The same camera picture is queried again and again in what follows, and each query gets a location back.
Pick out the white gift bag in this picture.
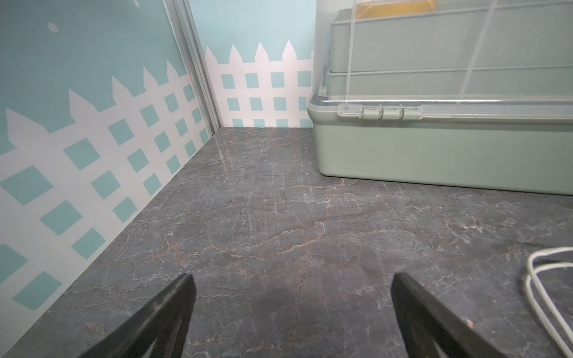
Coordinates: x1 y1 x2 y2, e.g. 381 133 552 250
524 247 572 358

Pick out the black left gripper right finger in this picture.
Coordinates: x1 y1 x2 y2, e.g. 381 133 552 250
391 272 504 357

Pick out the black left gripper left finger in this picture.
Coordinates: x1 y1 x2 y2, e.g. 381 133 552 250
82 273 196 357

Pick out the clear plastic storage box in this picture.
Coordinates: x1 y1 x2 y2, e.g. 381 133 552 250
307 1 572 195

